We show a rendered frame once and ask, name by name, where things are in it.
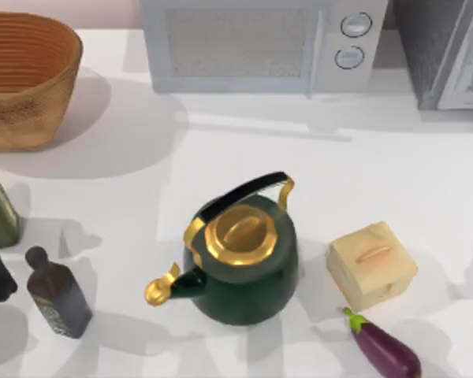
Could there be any green and gold kettle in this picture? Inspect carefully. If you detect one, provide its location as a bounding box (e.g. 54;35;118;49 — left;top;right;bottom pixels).
143;170;300;327

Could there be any pale microwave oven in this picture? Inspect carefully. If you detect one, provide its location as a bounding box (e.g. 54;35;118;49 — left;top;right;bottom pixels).
138;0;389;99

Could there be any cream square bread box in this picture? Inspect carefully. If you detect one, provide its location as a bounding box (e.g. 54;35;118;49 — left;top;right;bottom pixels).
325;220;419;312

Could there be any microwave knob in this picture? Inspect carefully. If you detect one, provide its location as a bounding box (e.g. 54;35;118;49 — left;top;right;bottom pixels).
333;45;366;71
340;11;374;37

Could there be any dark square bottle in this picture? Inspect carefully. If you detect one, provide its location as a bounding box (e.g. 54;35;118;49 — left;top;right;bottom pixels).
24;246;94;339

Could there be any purple eggplant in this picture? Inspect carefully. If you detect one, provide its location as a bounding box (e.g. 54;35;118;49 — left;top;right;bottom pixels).
341;306;423;378

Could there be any woven brown basket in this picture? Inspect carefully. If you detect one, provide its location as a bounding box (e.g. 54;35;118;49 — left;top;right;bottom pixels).
0;12;84;152

